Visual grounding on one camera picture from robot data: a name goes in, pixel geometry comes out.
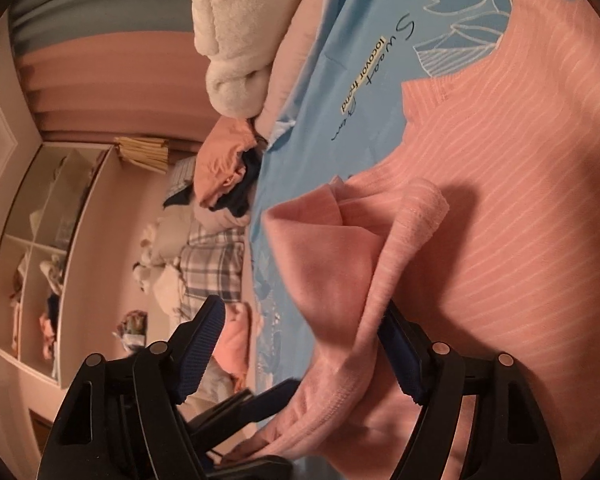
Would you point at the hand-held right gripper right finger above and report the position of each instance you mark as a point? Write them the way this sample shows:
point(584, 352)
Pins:
point(402, 355)

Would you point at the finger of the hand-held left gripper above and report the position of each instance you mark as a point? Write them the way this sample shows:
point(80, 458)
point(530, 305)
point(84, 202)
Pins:
point(260, 467)
point(275, 397)

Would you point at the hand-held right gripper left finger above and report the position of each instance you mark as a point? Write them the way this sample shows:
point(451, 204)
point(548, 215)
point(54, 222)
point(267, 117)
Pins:
point(200, 355)

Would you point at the pink striped sweater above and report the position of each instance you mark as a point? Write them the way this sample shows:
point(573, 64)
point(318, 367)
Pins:
point(505, 210)

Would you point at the folded navy clothes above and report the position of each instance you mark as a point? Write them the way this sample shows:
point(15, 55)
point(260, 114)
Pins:
point(240, 202)

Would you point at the folded pink clothes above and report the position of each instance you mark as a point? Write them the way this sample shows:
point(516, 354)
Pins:
point(225, 152)

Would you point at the grey garment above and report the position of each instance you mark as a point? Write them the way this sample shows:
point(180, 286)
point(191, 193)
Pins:
point(215, 385)

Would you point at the folded pink garment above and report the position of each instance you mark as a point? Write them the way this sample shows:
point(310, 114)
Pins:
point(230, 340)

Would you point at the colourful small bag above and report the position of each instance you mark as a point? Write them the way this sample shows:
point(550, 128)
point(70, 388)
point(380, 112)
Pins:
point(131, 327)

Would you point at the plaid duvet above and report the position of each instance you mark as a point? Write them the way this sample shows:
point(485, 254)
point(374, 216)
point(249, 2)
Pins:
point(210, 265)

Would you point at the small white plush toy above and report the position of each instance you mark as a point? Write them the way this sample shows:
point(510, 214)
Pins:
point(152, 270)

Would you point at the pale green pillow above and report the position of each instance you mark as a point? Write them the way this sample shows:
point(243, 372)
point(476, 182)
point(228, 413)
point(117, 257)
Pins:
point(175, 230)

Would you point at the pink cloth on shelf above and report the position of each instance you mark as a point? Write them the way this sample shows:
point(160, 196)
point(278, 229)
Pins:
point(47, 335)

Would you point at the dark cloth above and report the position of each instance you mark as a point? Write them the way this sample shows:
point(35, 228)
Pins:
point(177, 200)

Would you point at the white cloth on shelf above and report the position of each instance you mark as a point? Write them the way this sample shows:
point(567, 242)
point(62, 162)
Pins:
point(52, 272)

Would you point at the striped pillow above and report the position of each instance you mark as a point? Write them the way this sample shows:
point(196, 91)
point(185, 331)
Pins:
point(182, 177)

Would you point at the yellow fringed hanging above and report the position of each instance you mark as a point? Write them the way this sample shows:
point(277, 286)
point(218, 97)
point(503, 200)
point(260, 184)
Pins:
point(145, 152)

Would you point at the blue floral blanket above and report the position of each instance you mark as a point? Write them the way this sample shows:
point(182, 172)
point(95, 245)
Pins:
point(320, 150)

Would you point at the pink curtain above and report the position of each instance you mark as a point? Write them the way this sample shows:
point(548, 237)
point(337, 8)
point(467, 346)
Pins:
point(120, 85)

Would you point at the pinkish grey pillow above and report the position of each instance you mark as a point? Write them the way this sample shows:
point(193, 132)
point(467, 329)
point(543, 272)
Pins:
point(295, 70)

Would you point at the white plush goose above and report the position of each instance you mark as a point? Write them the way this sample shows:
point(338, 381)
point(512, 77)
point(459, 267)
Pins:
point(230, 35)

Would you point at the teal curtain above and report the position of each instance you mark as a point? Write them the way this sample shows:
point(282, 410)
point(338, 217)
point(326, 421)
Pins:
point(105, 5)

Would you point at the white wall shelf unit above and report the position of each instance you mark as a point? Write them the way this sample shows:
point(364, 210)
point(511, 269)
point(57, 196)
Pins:
point(80, 240)

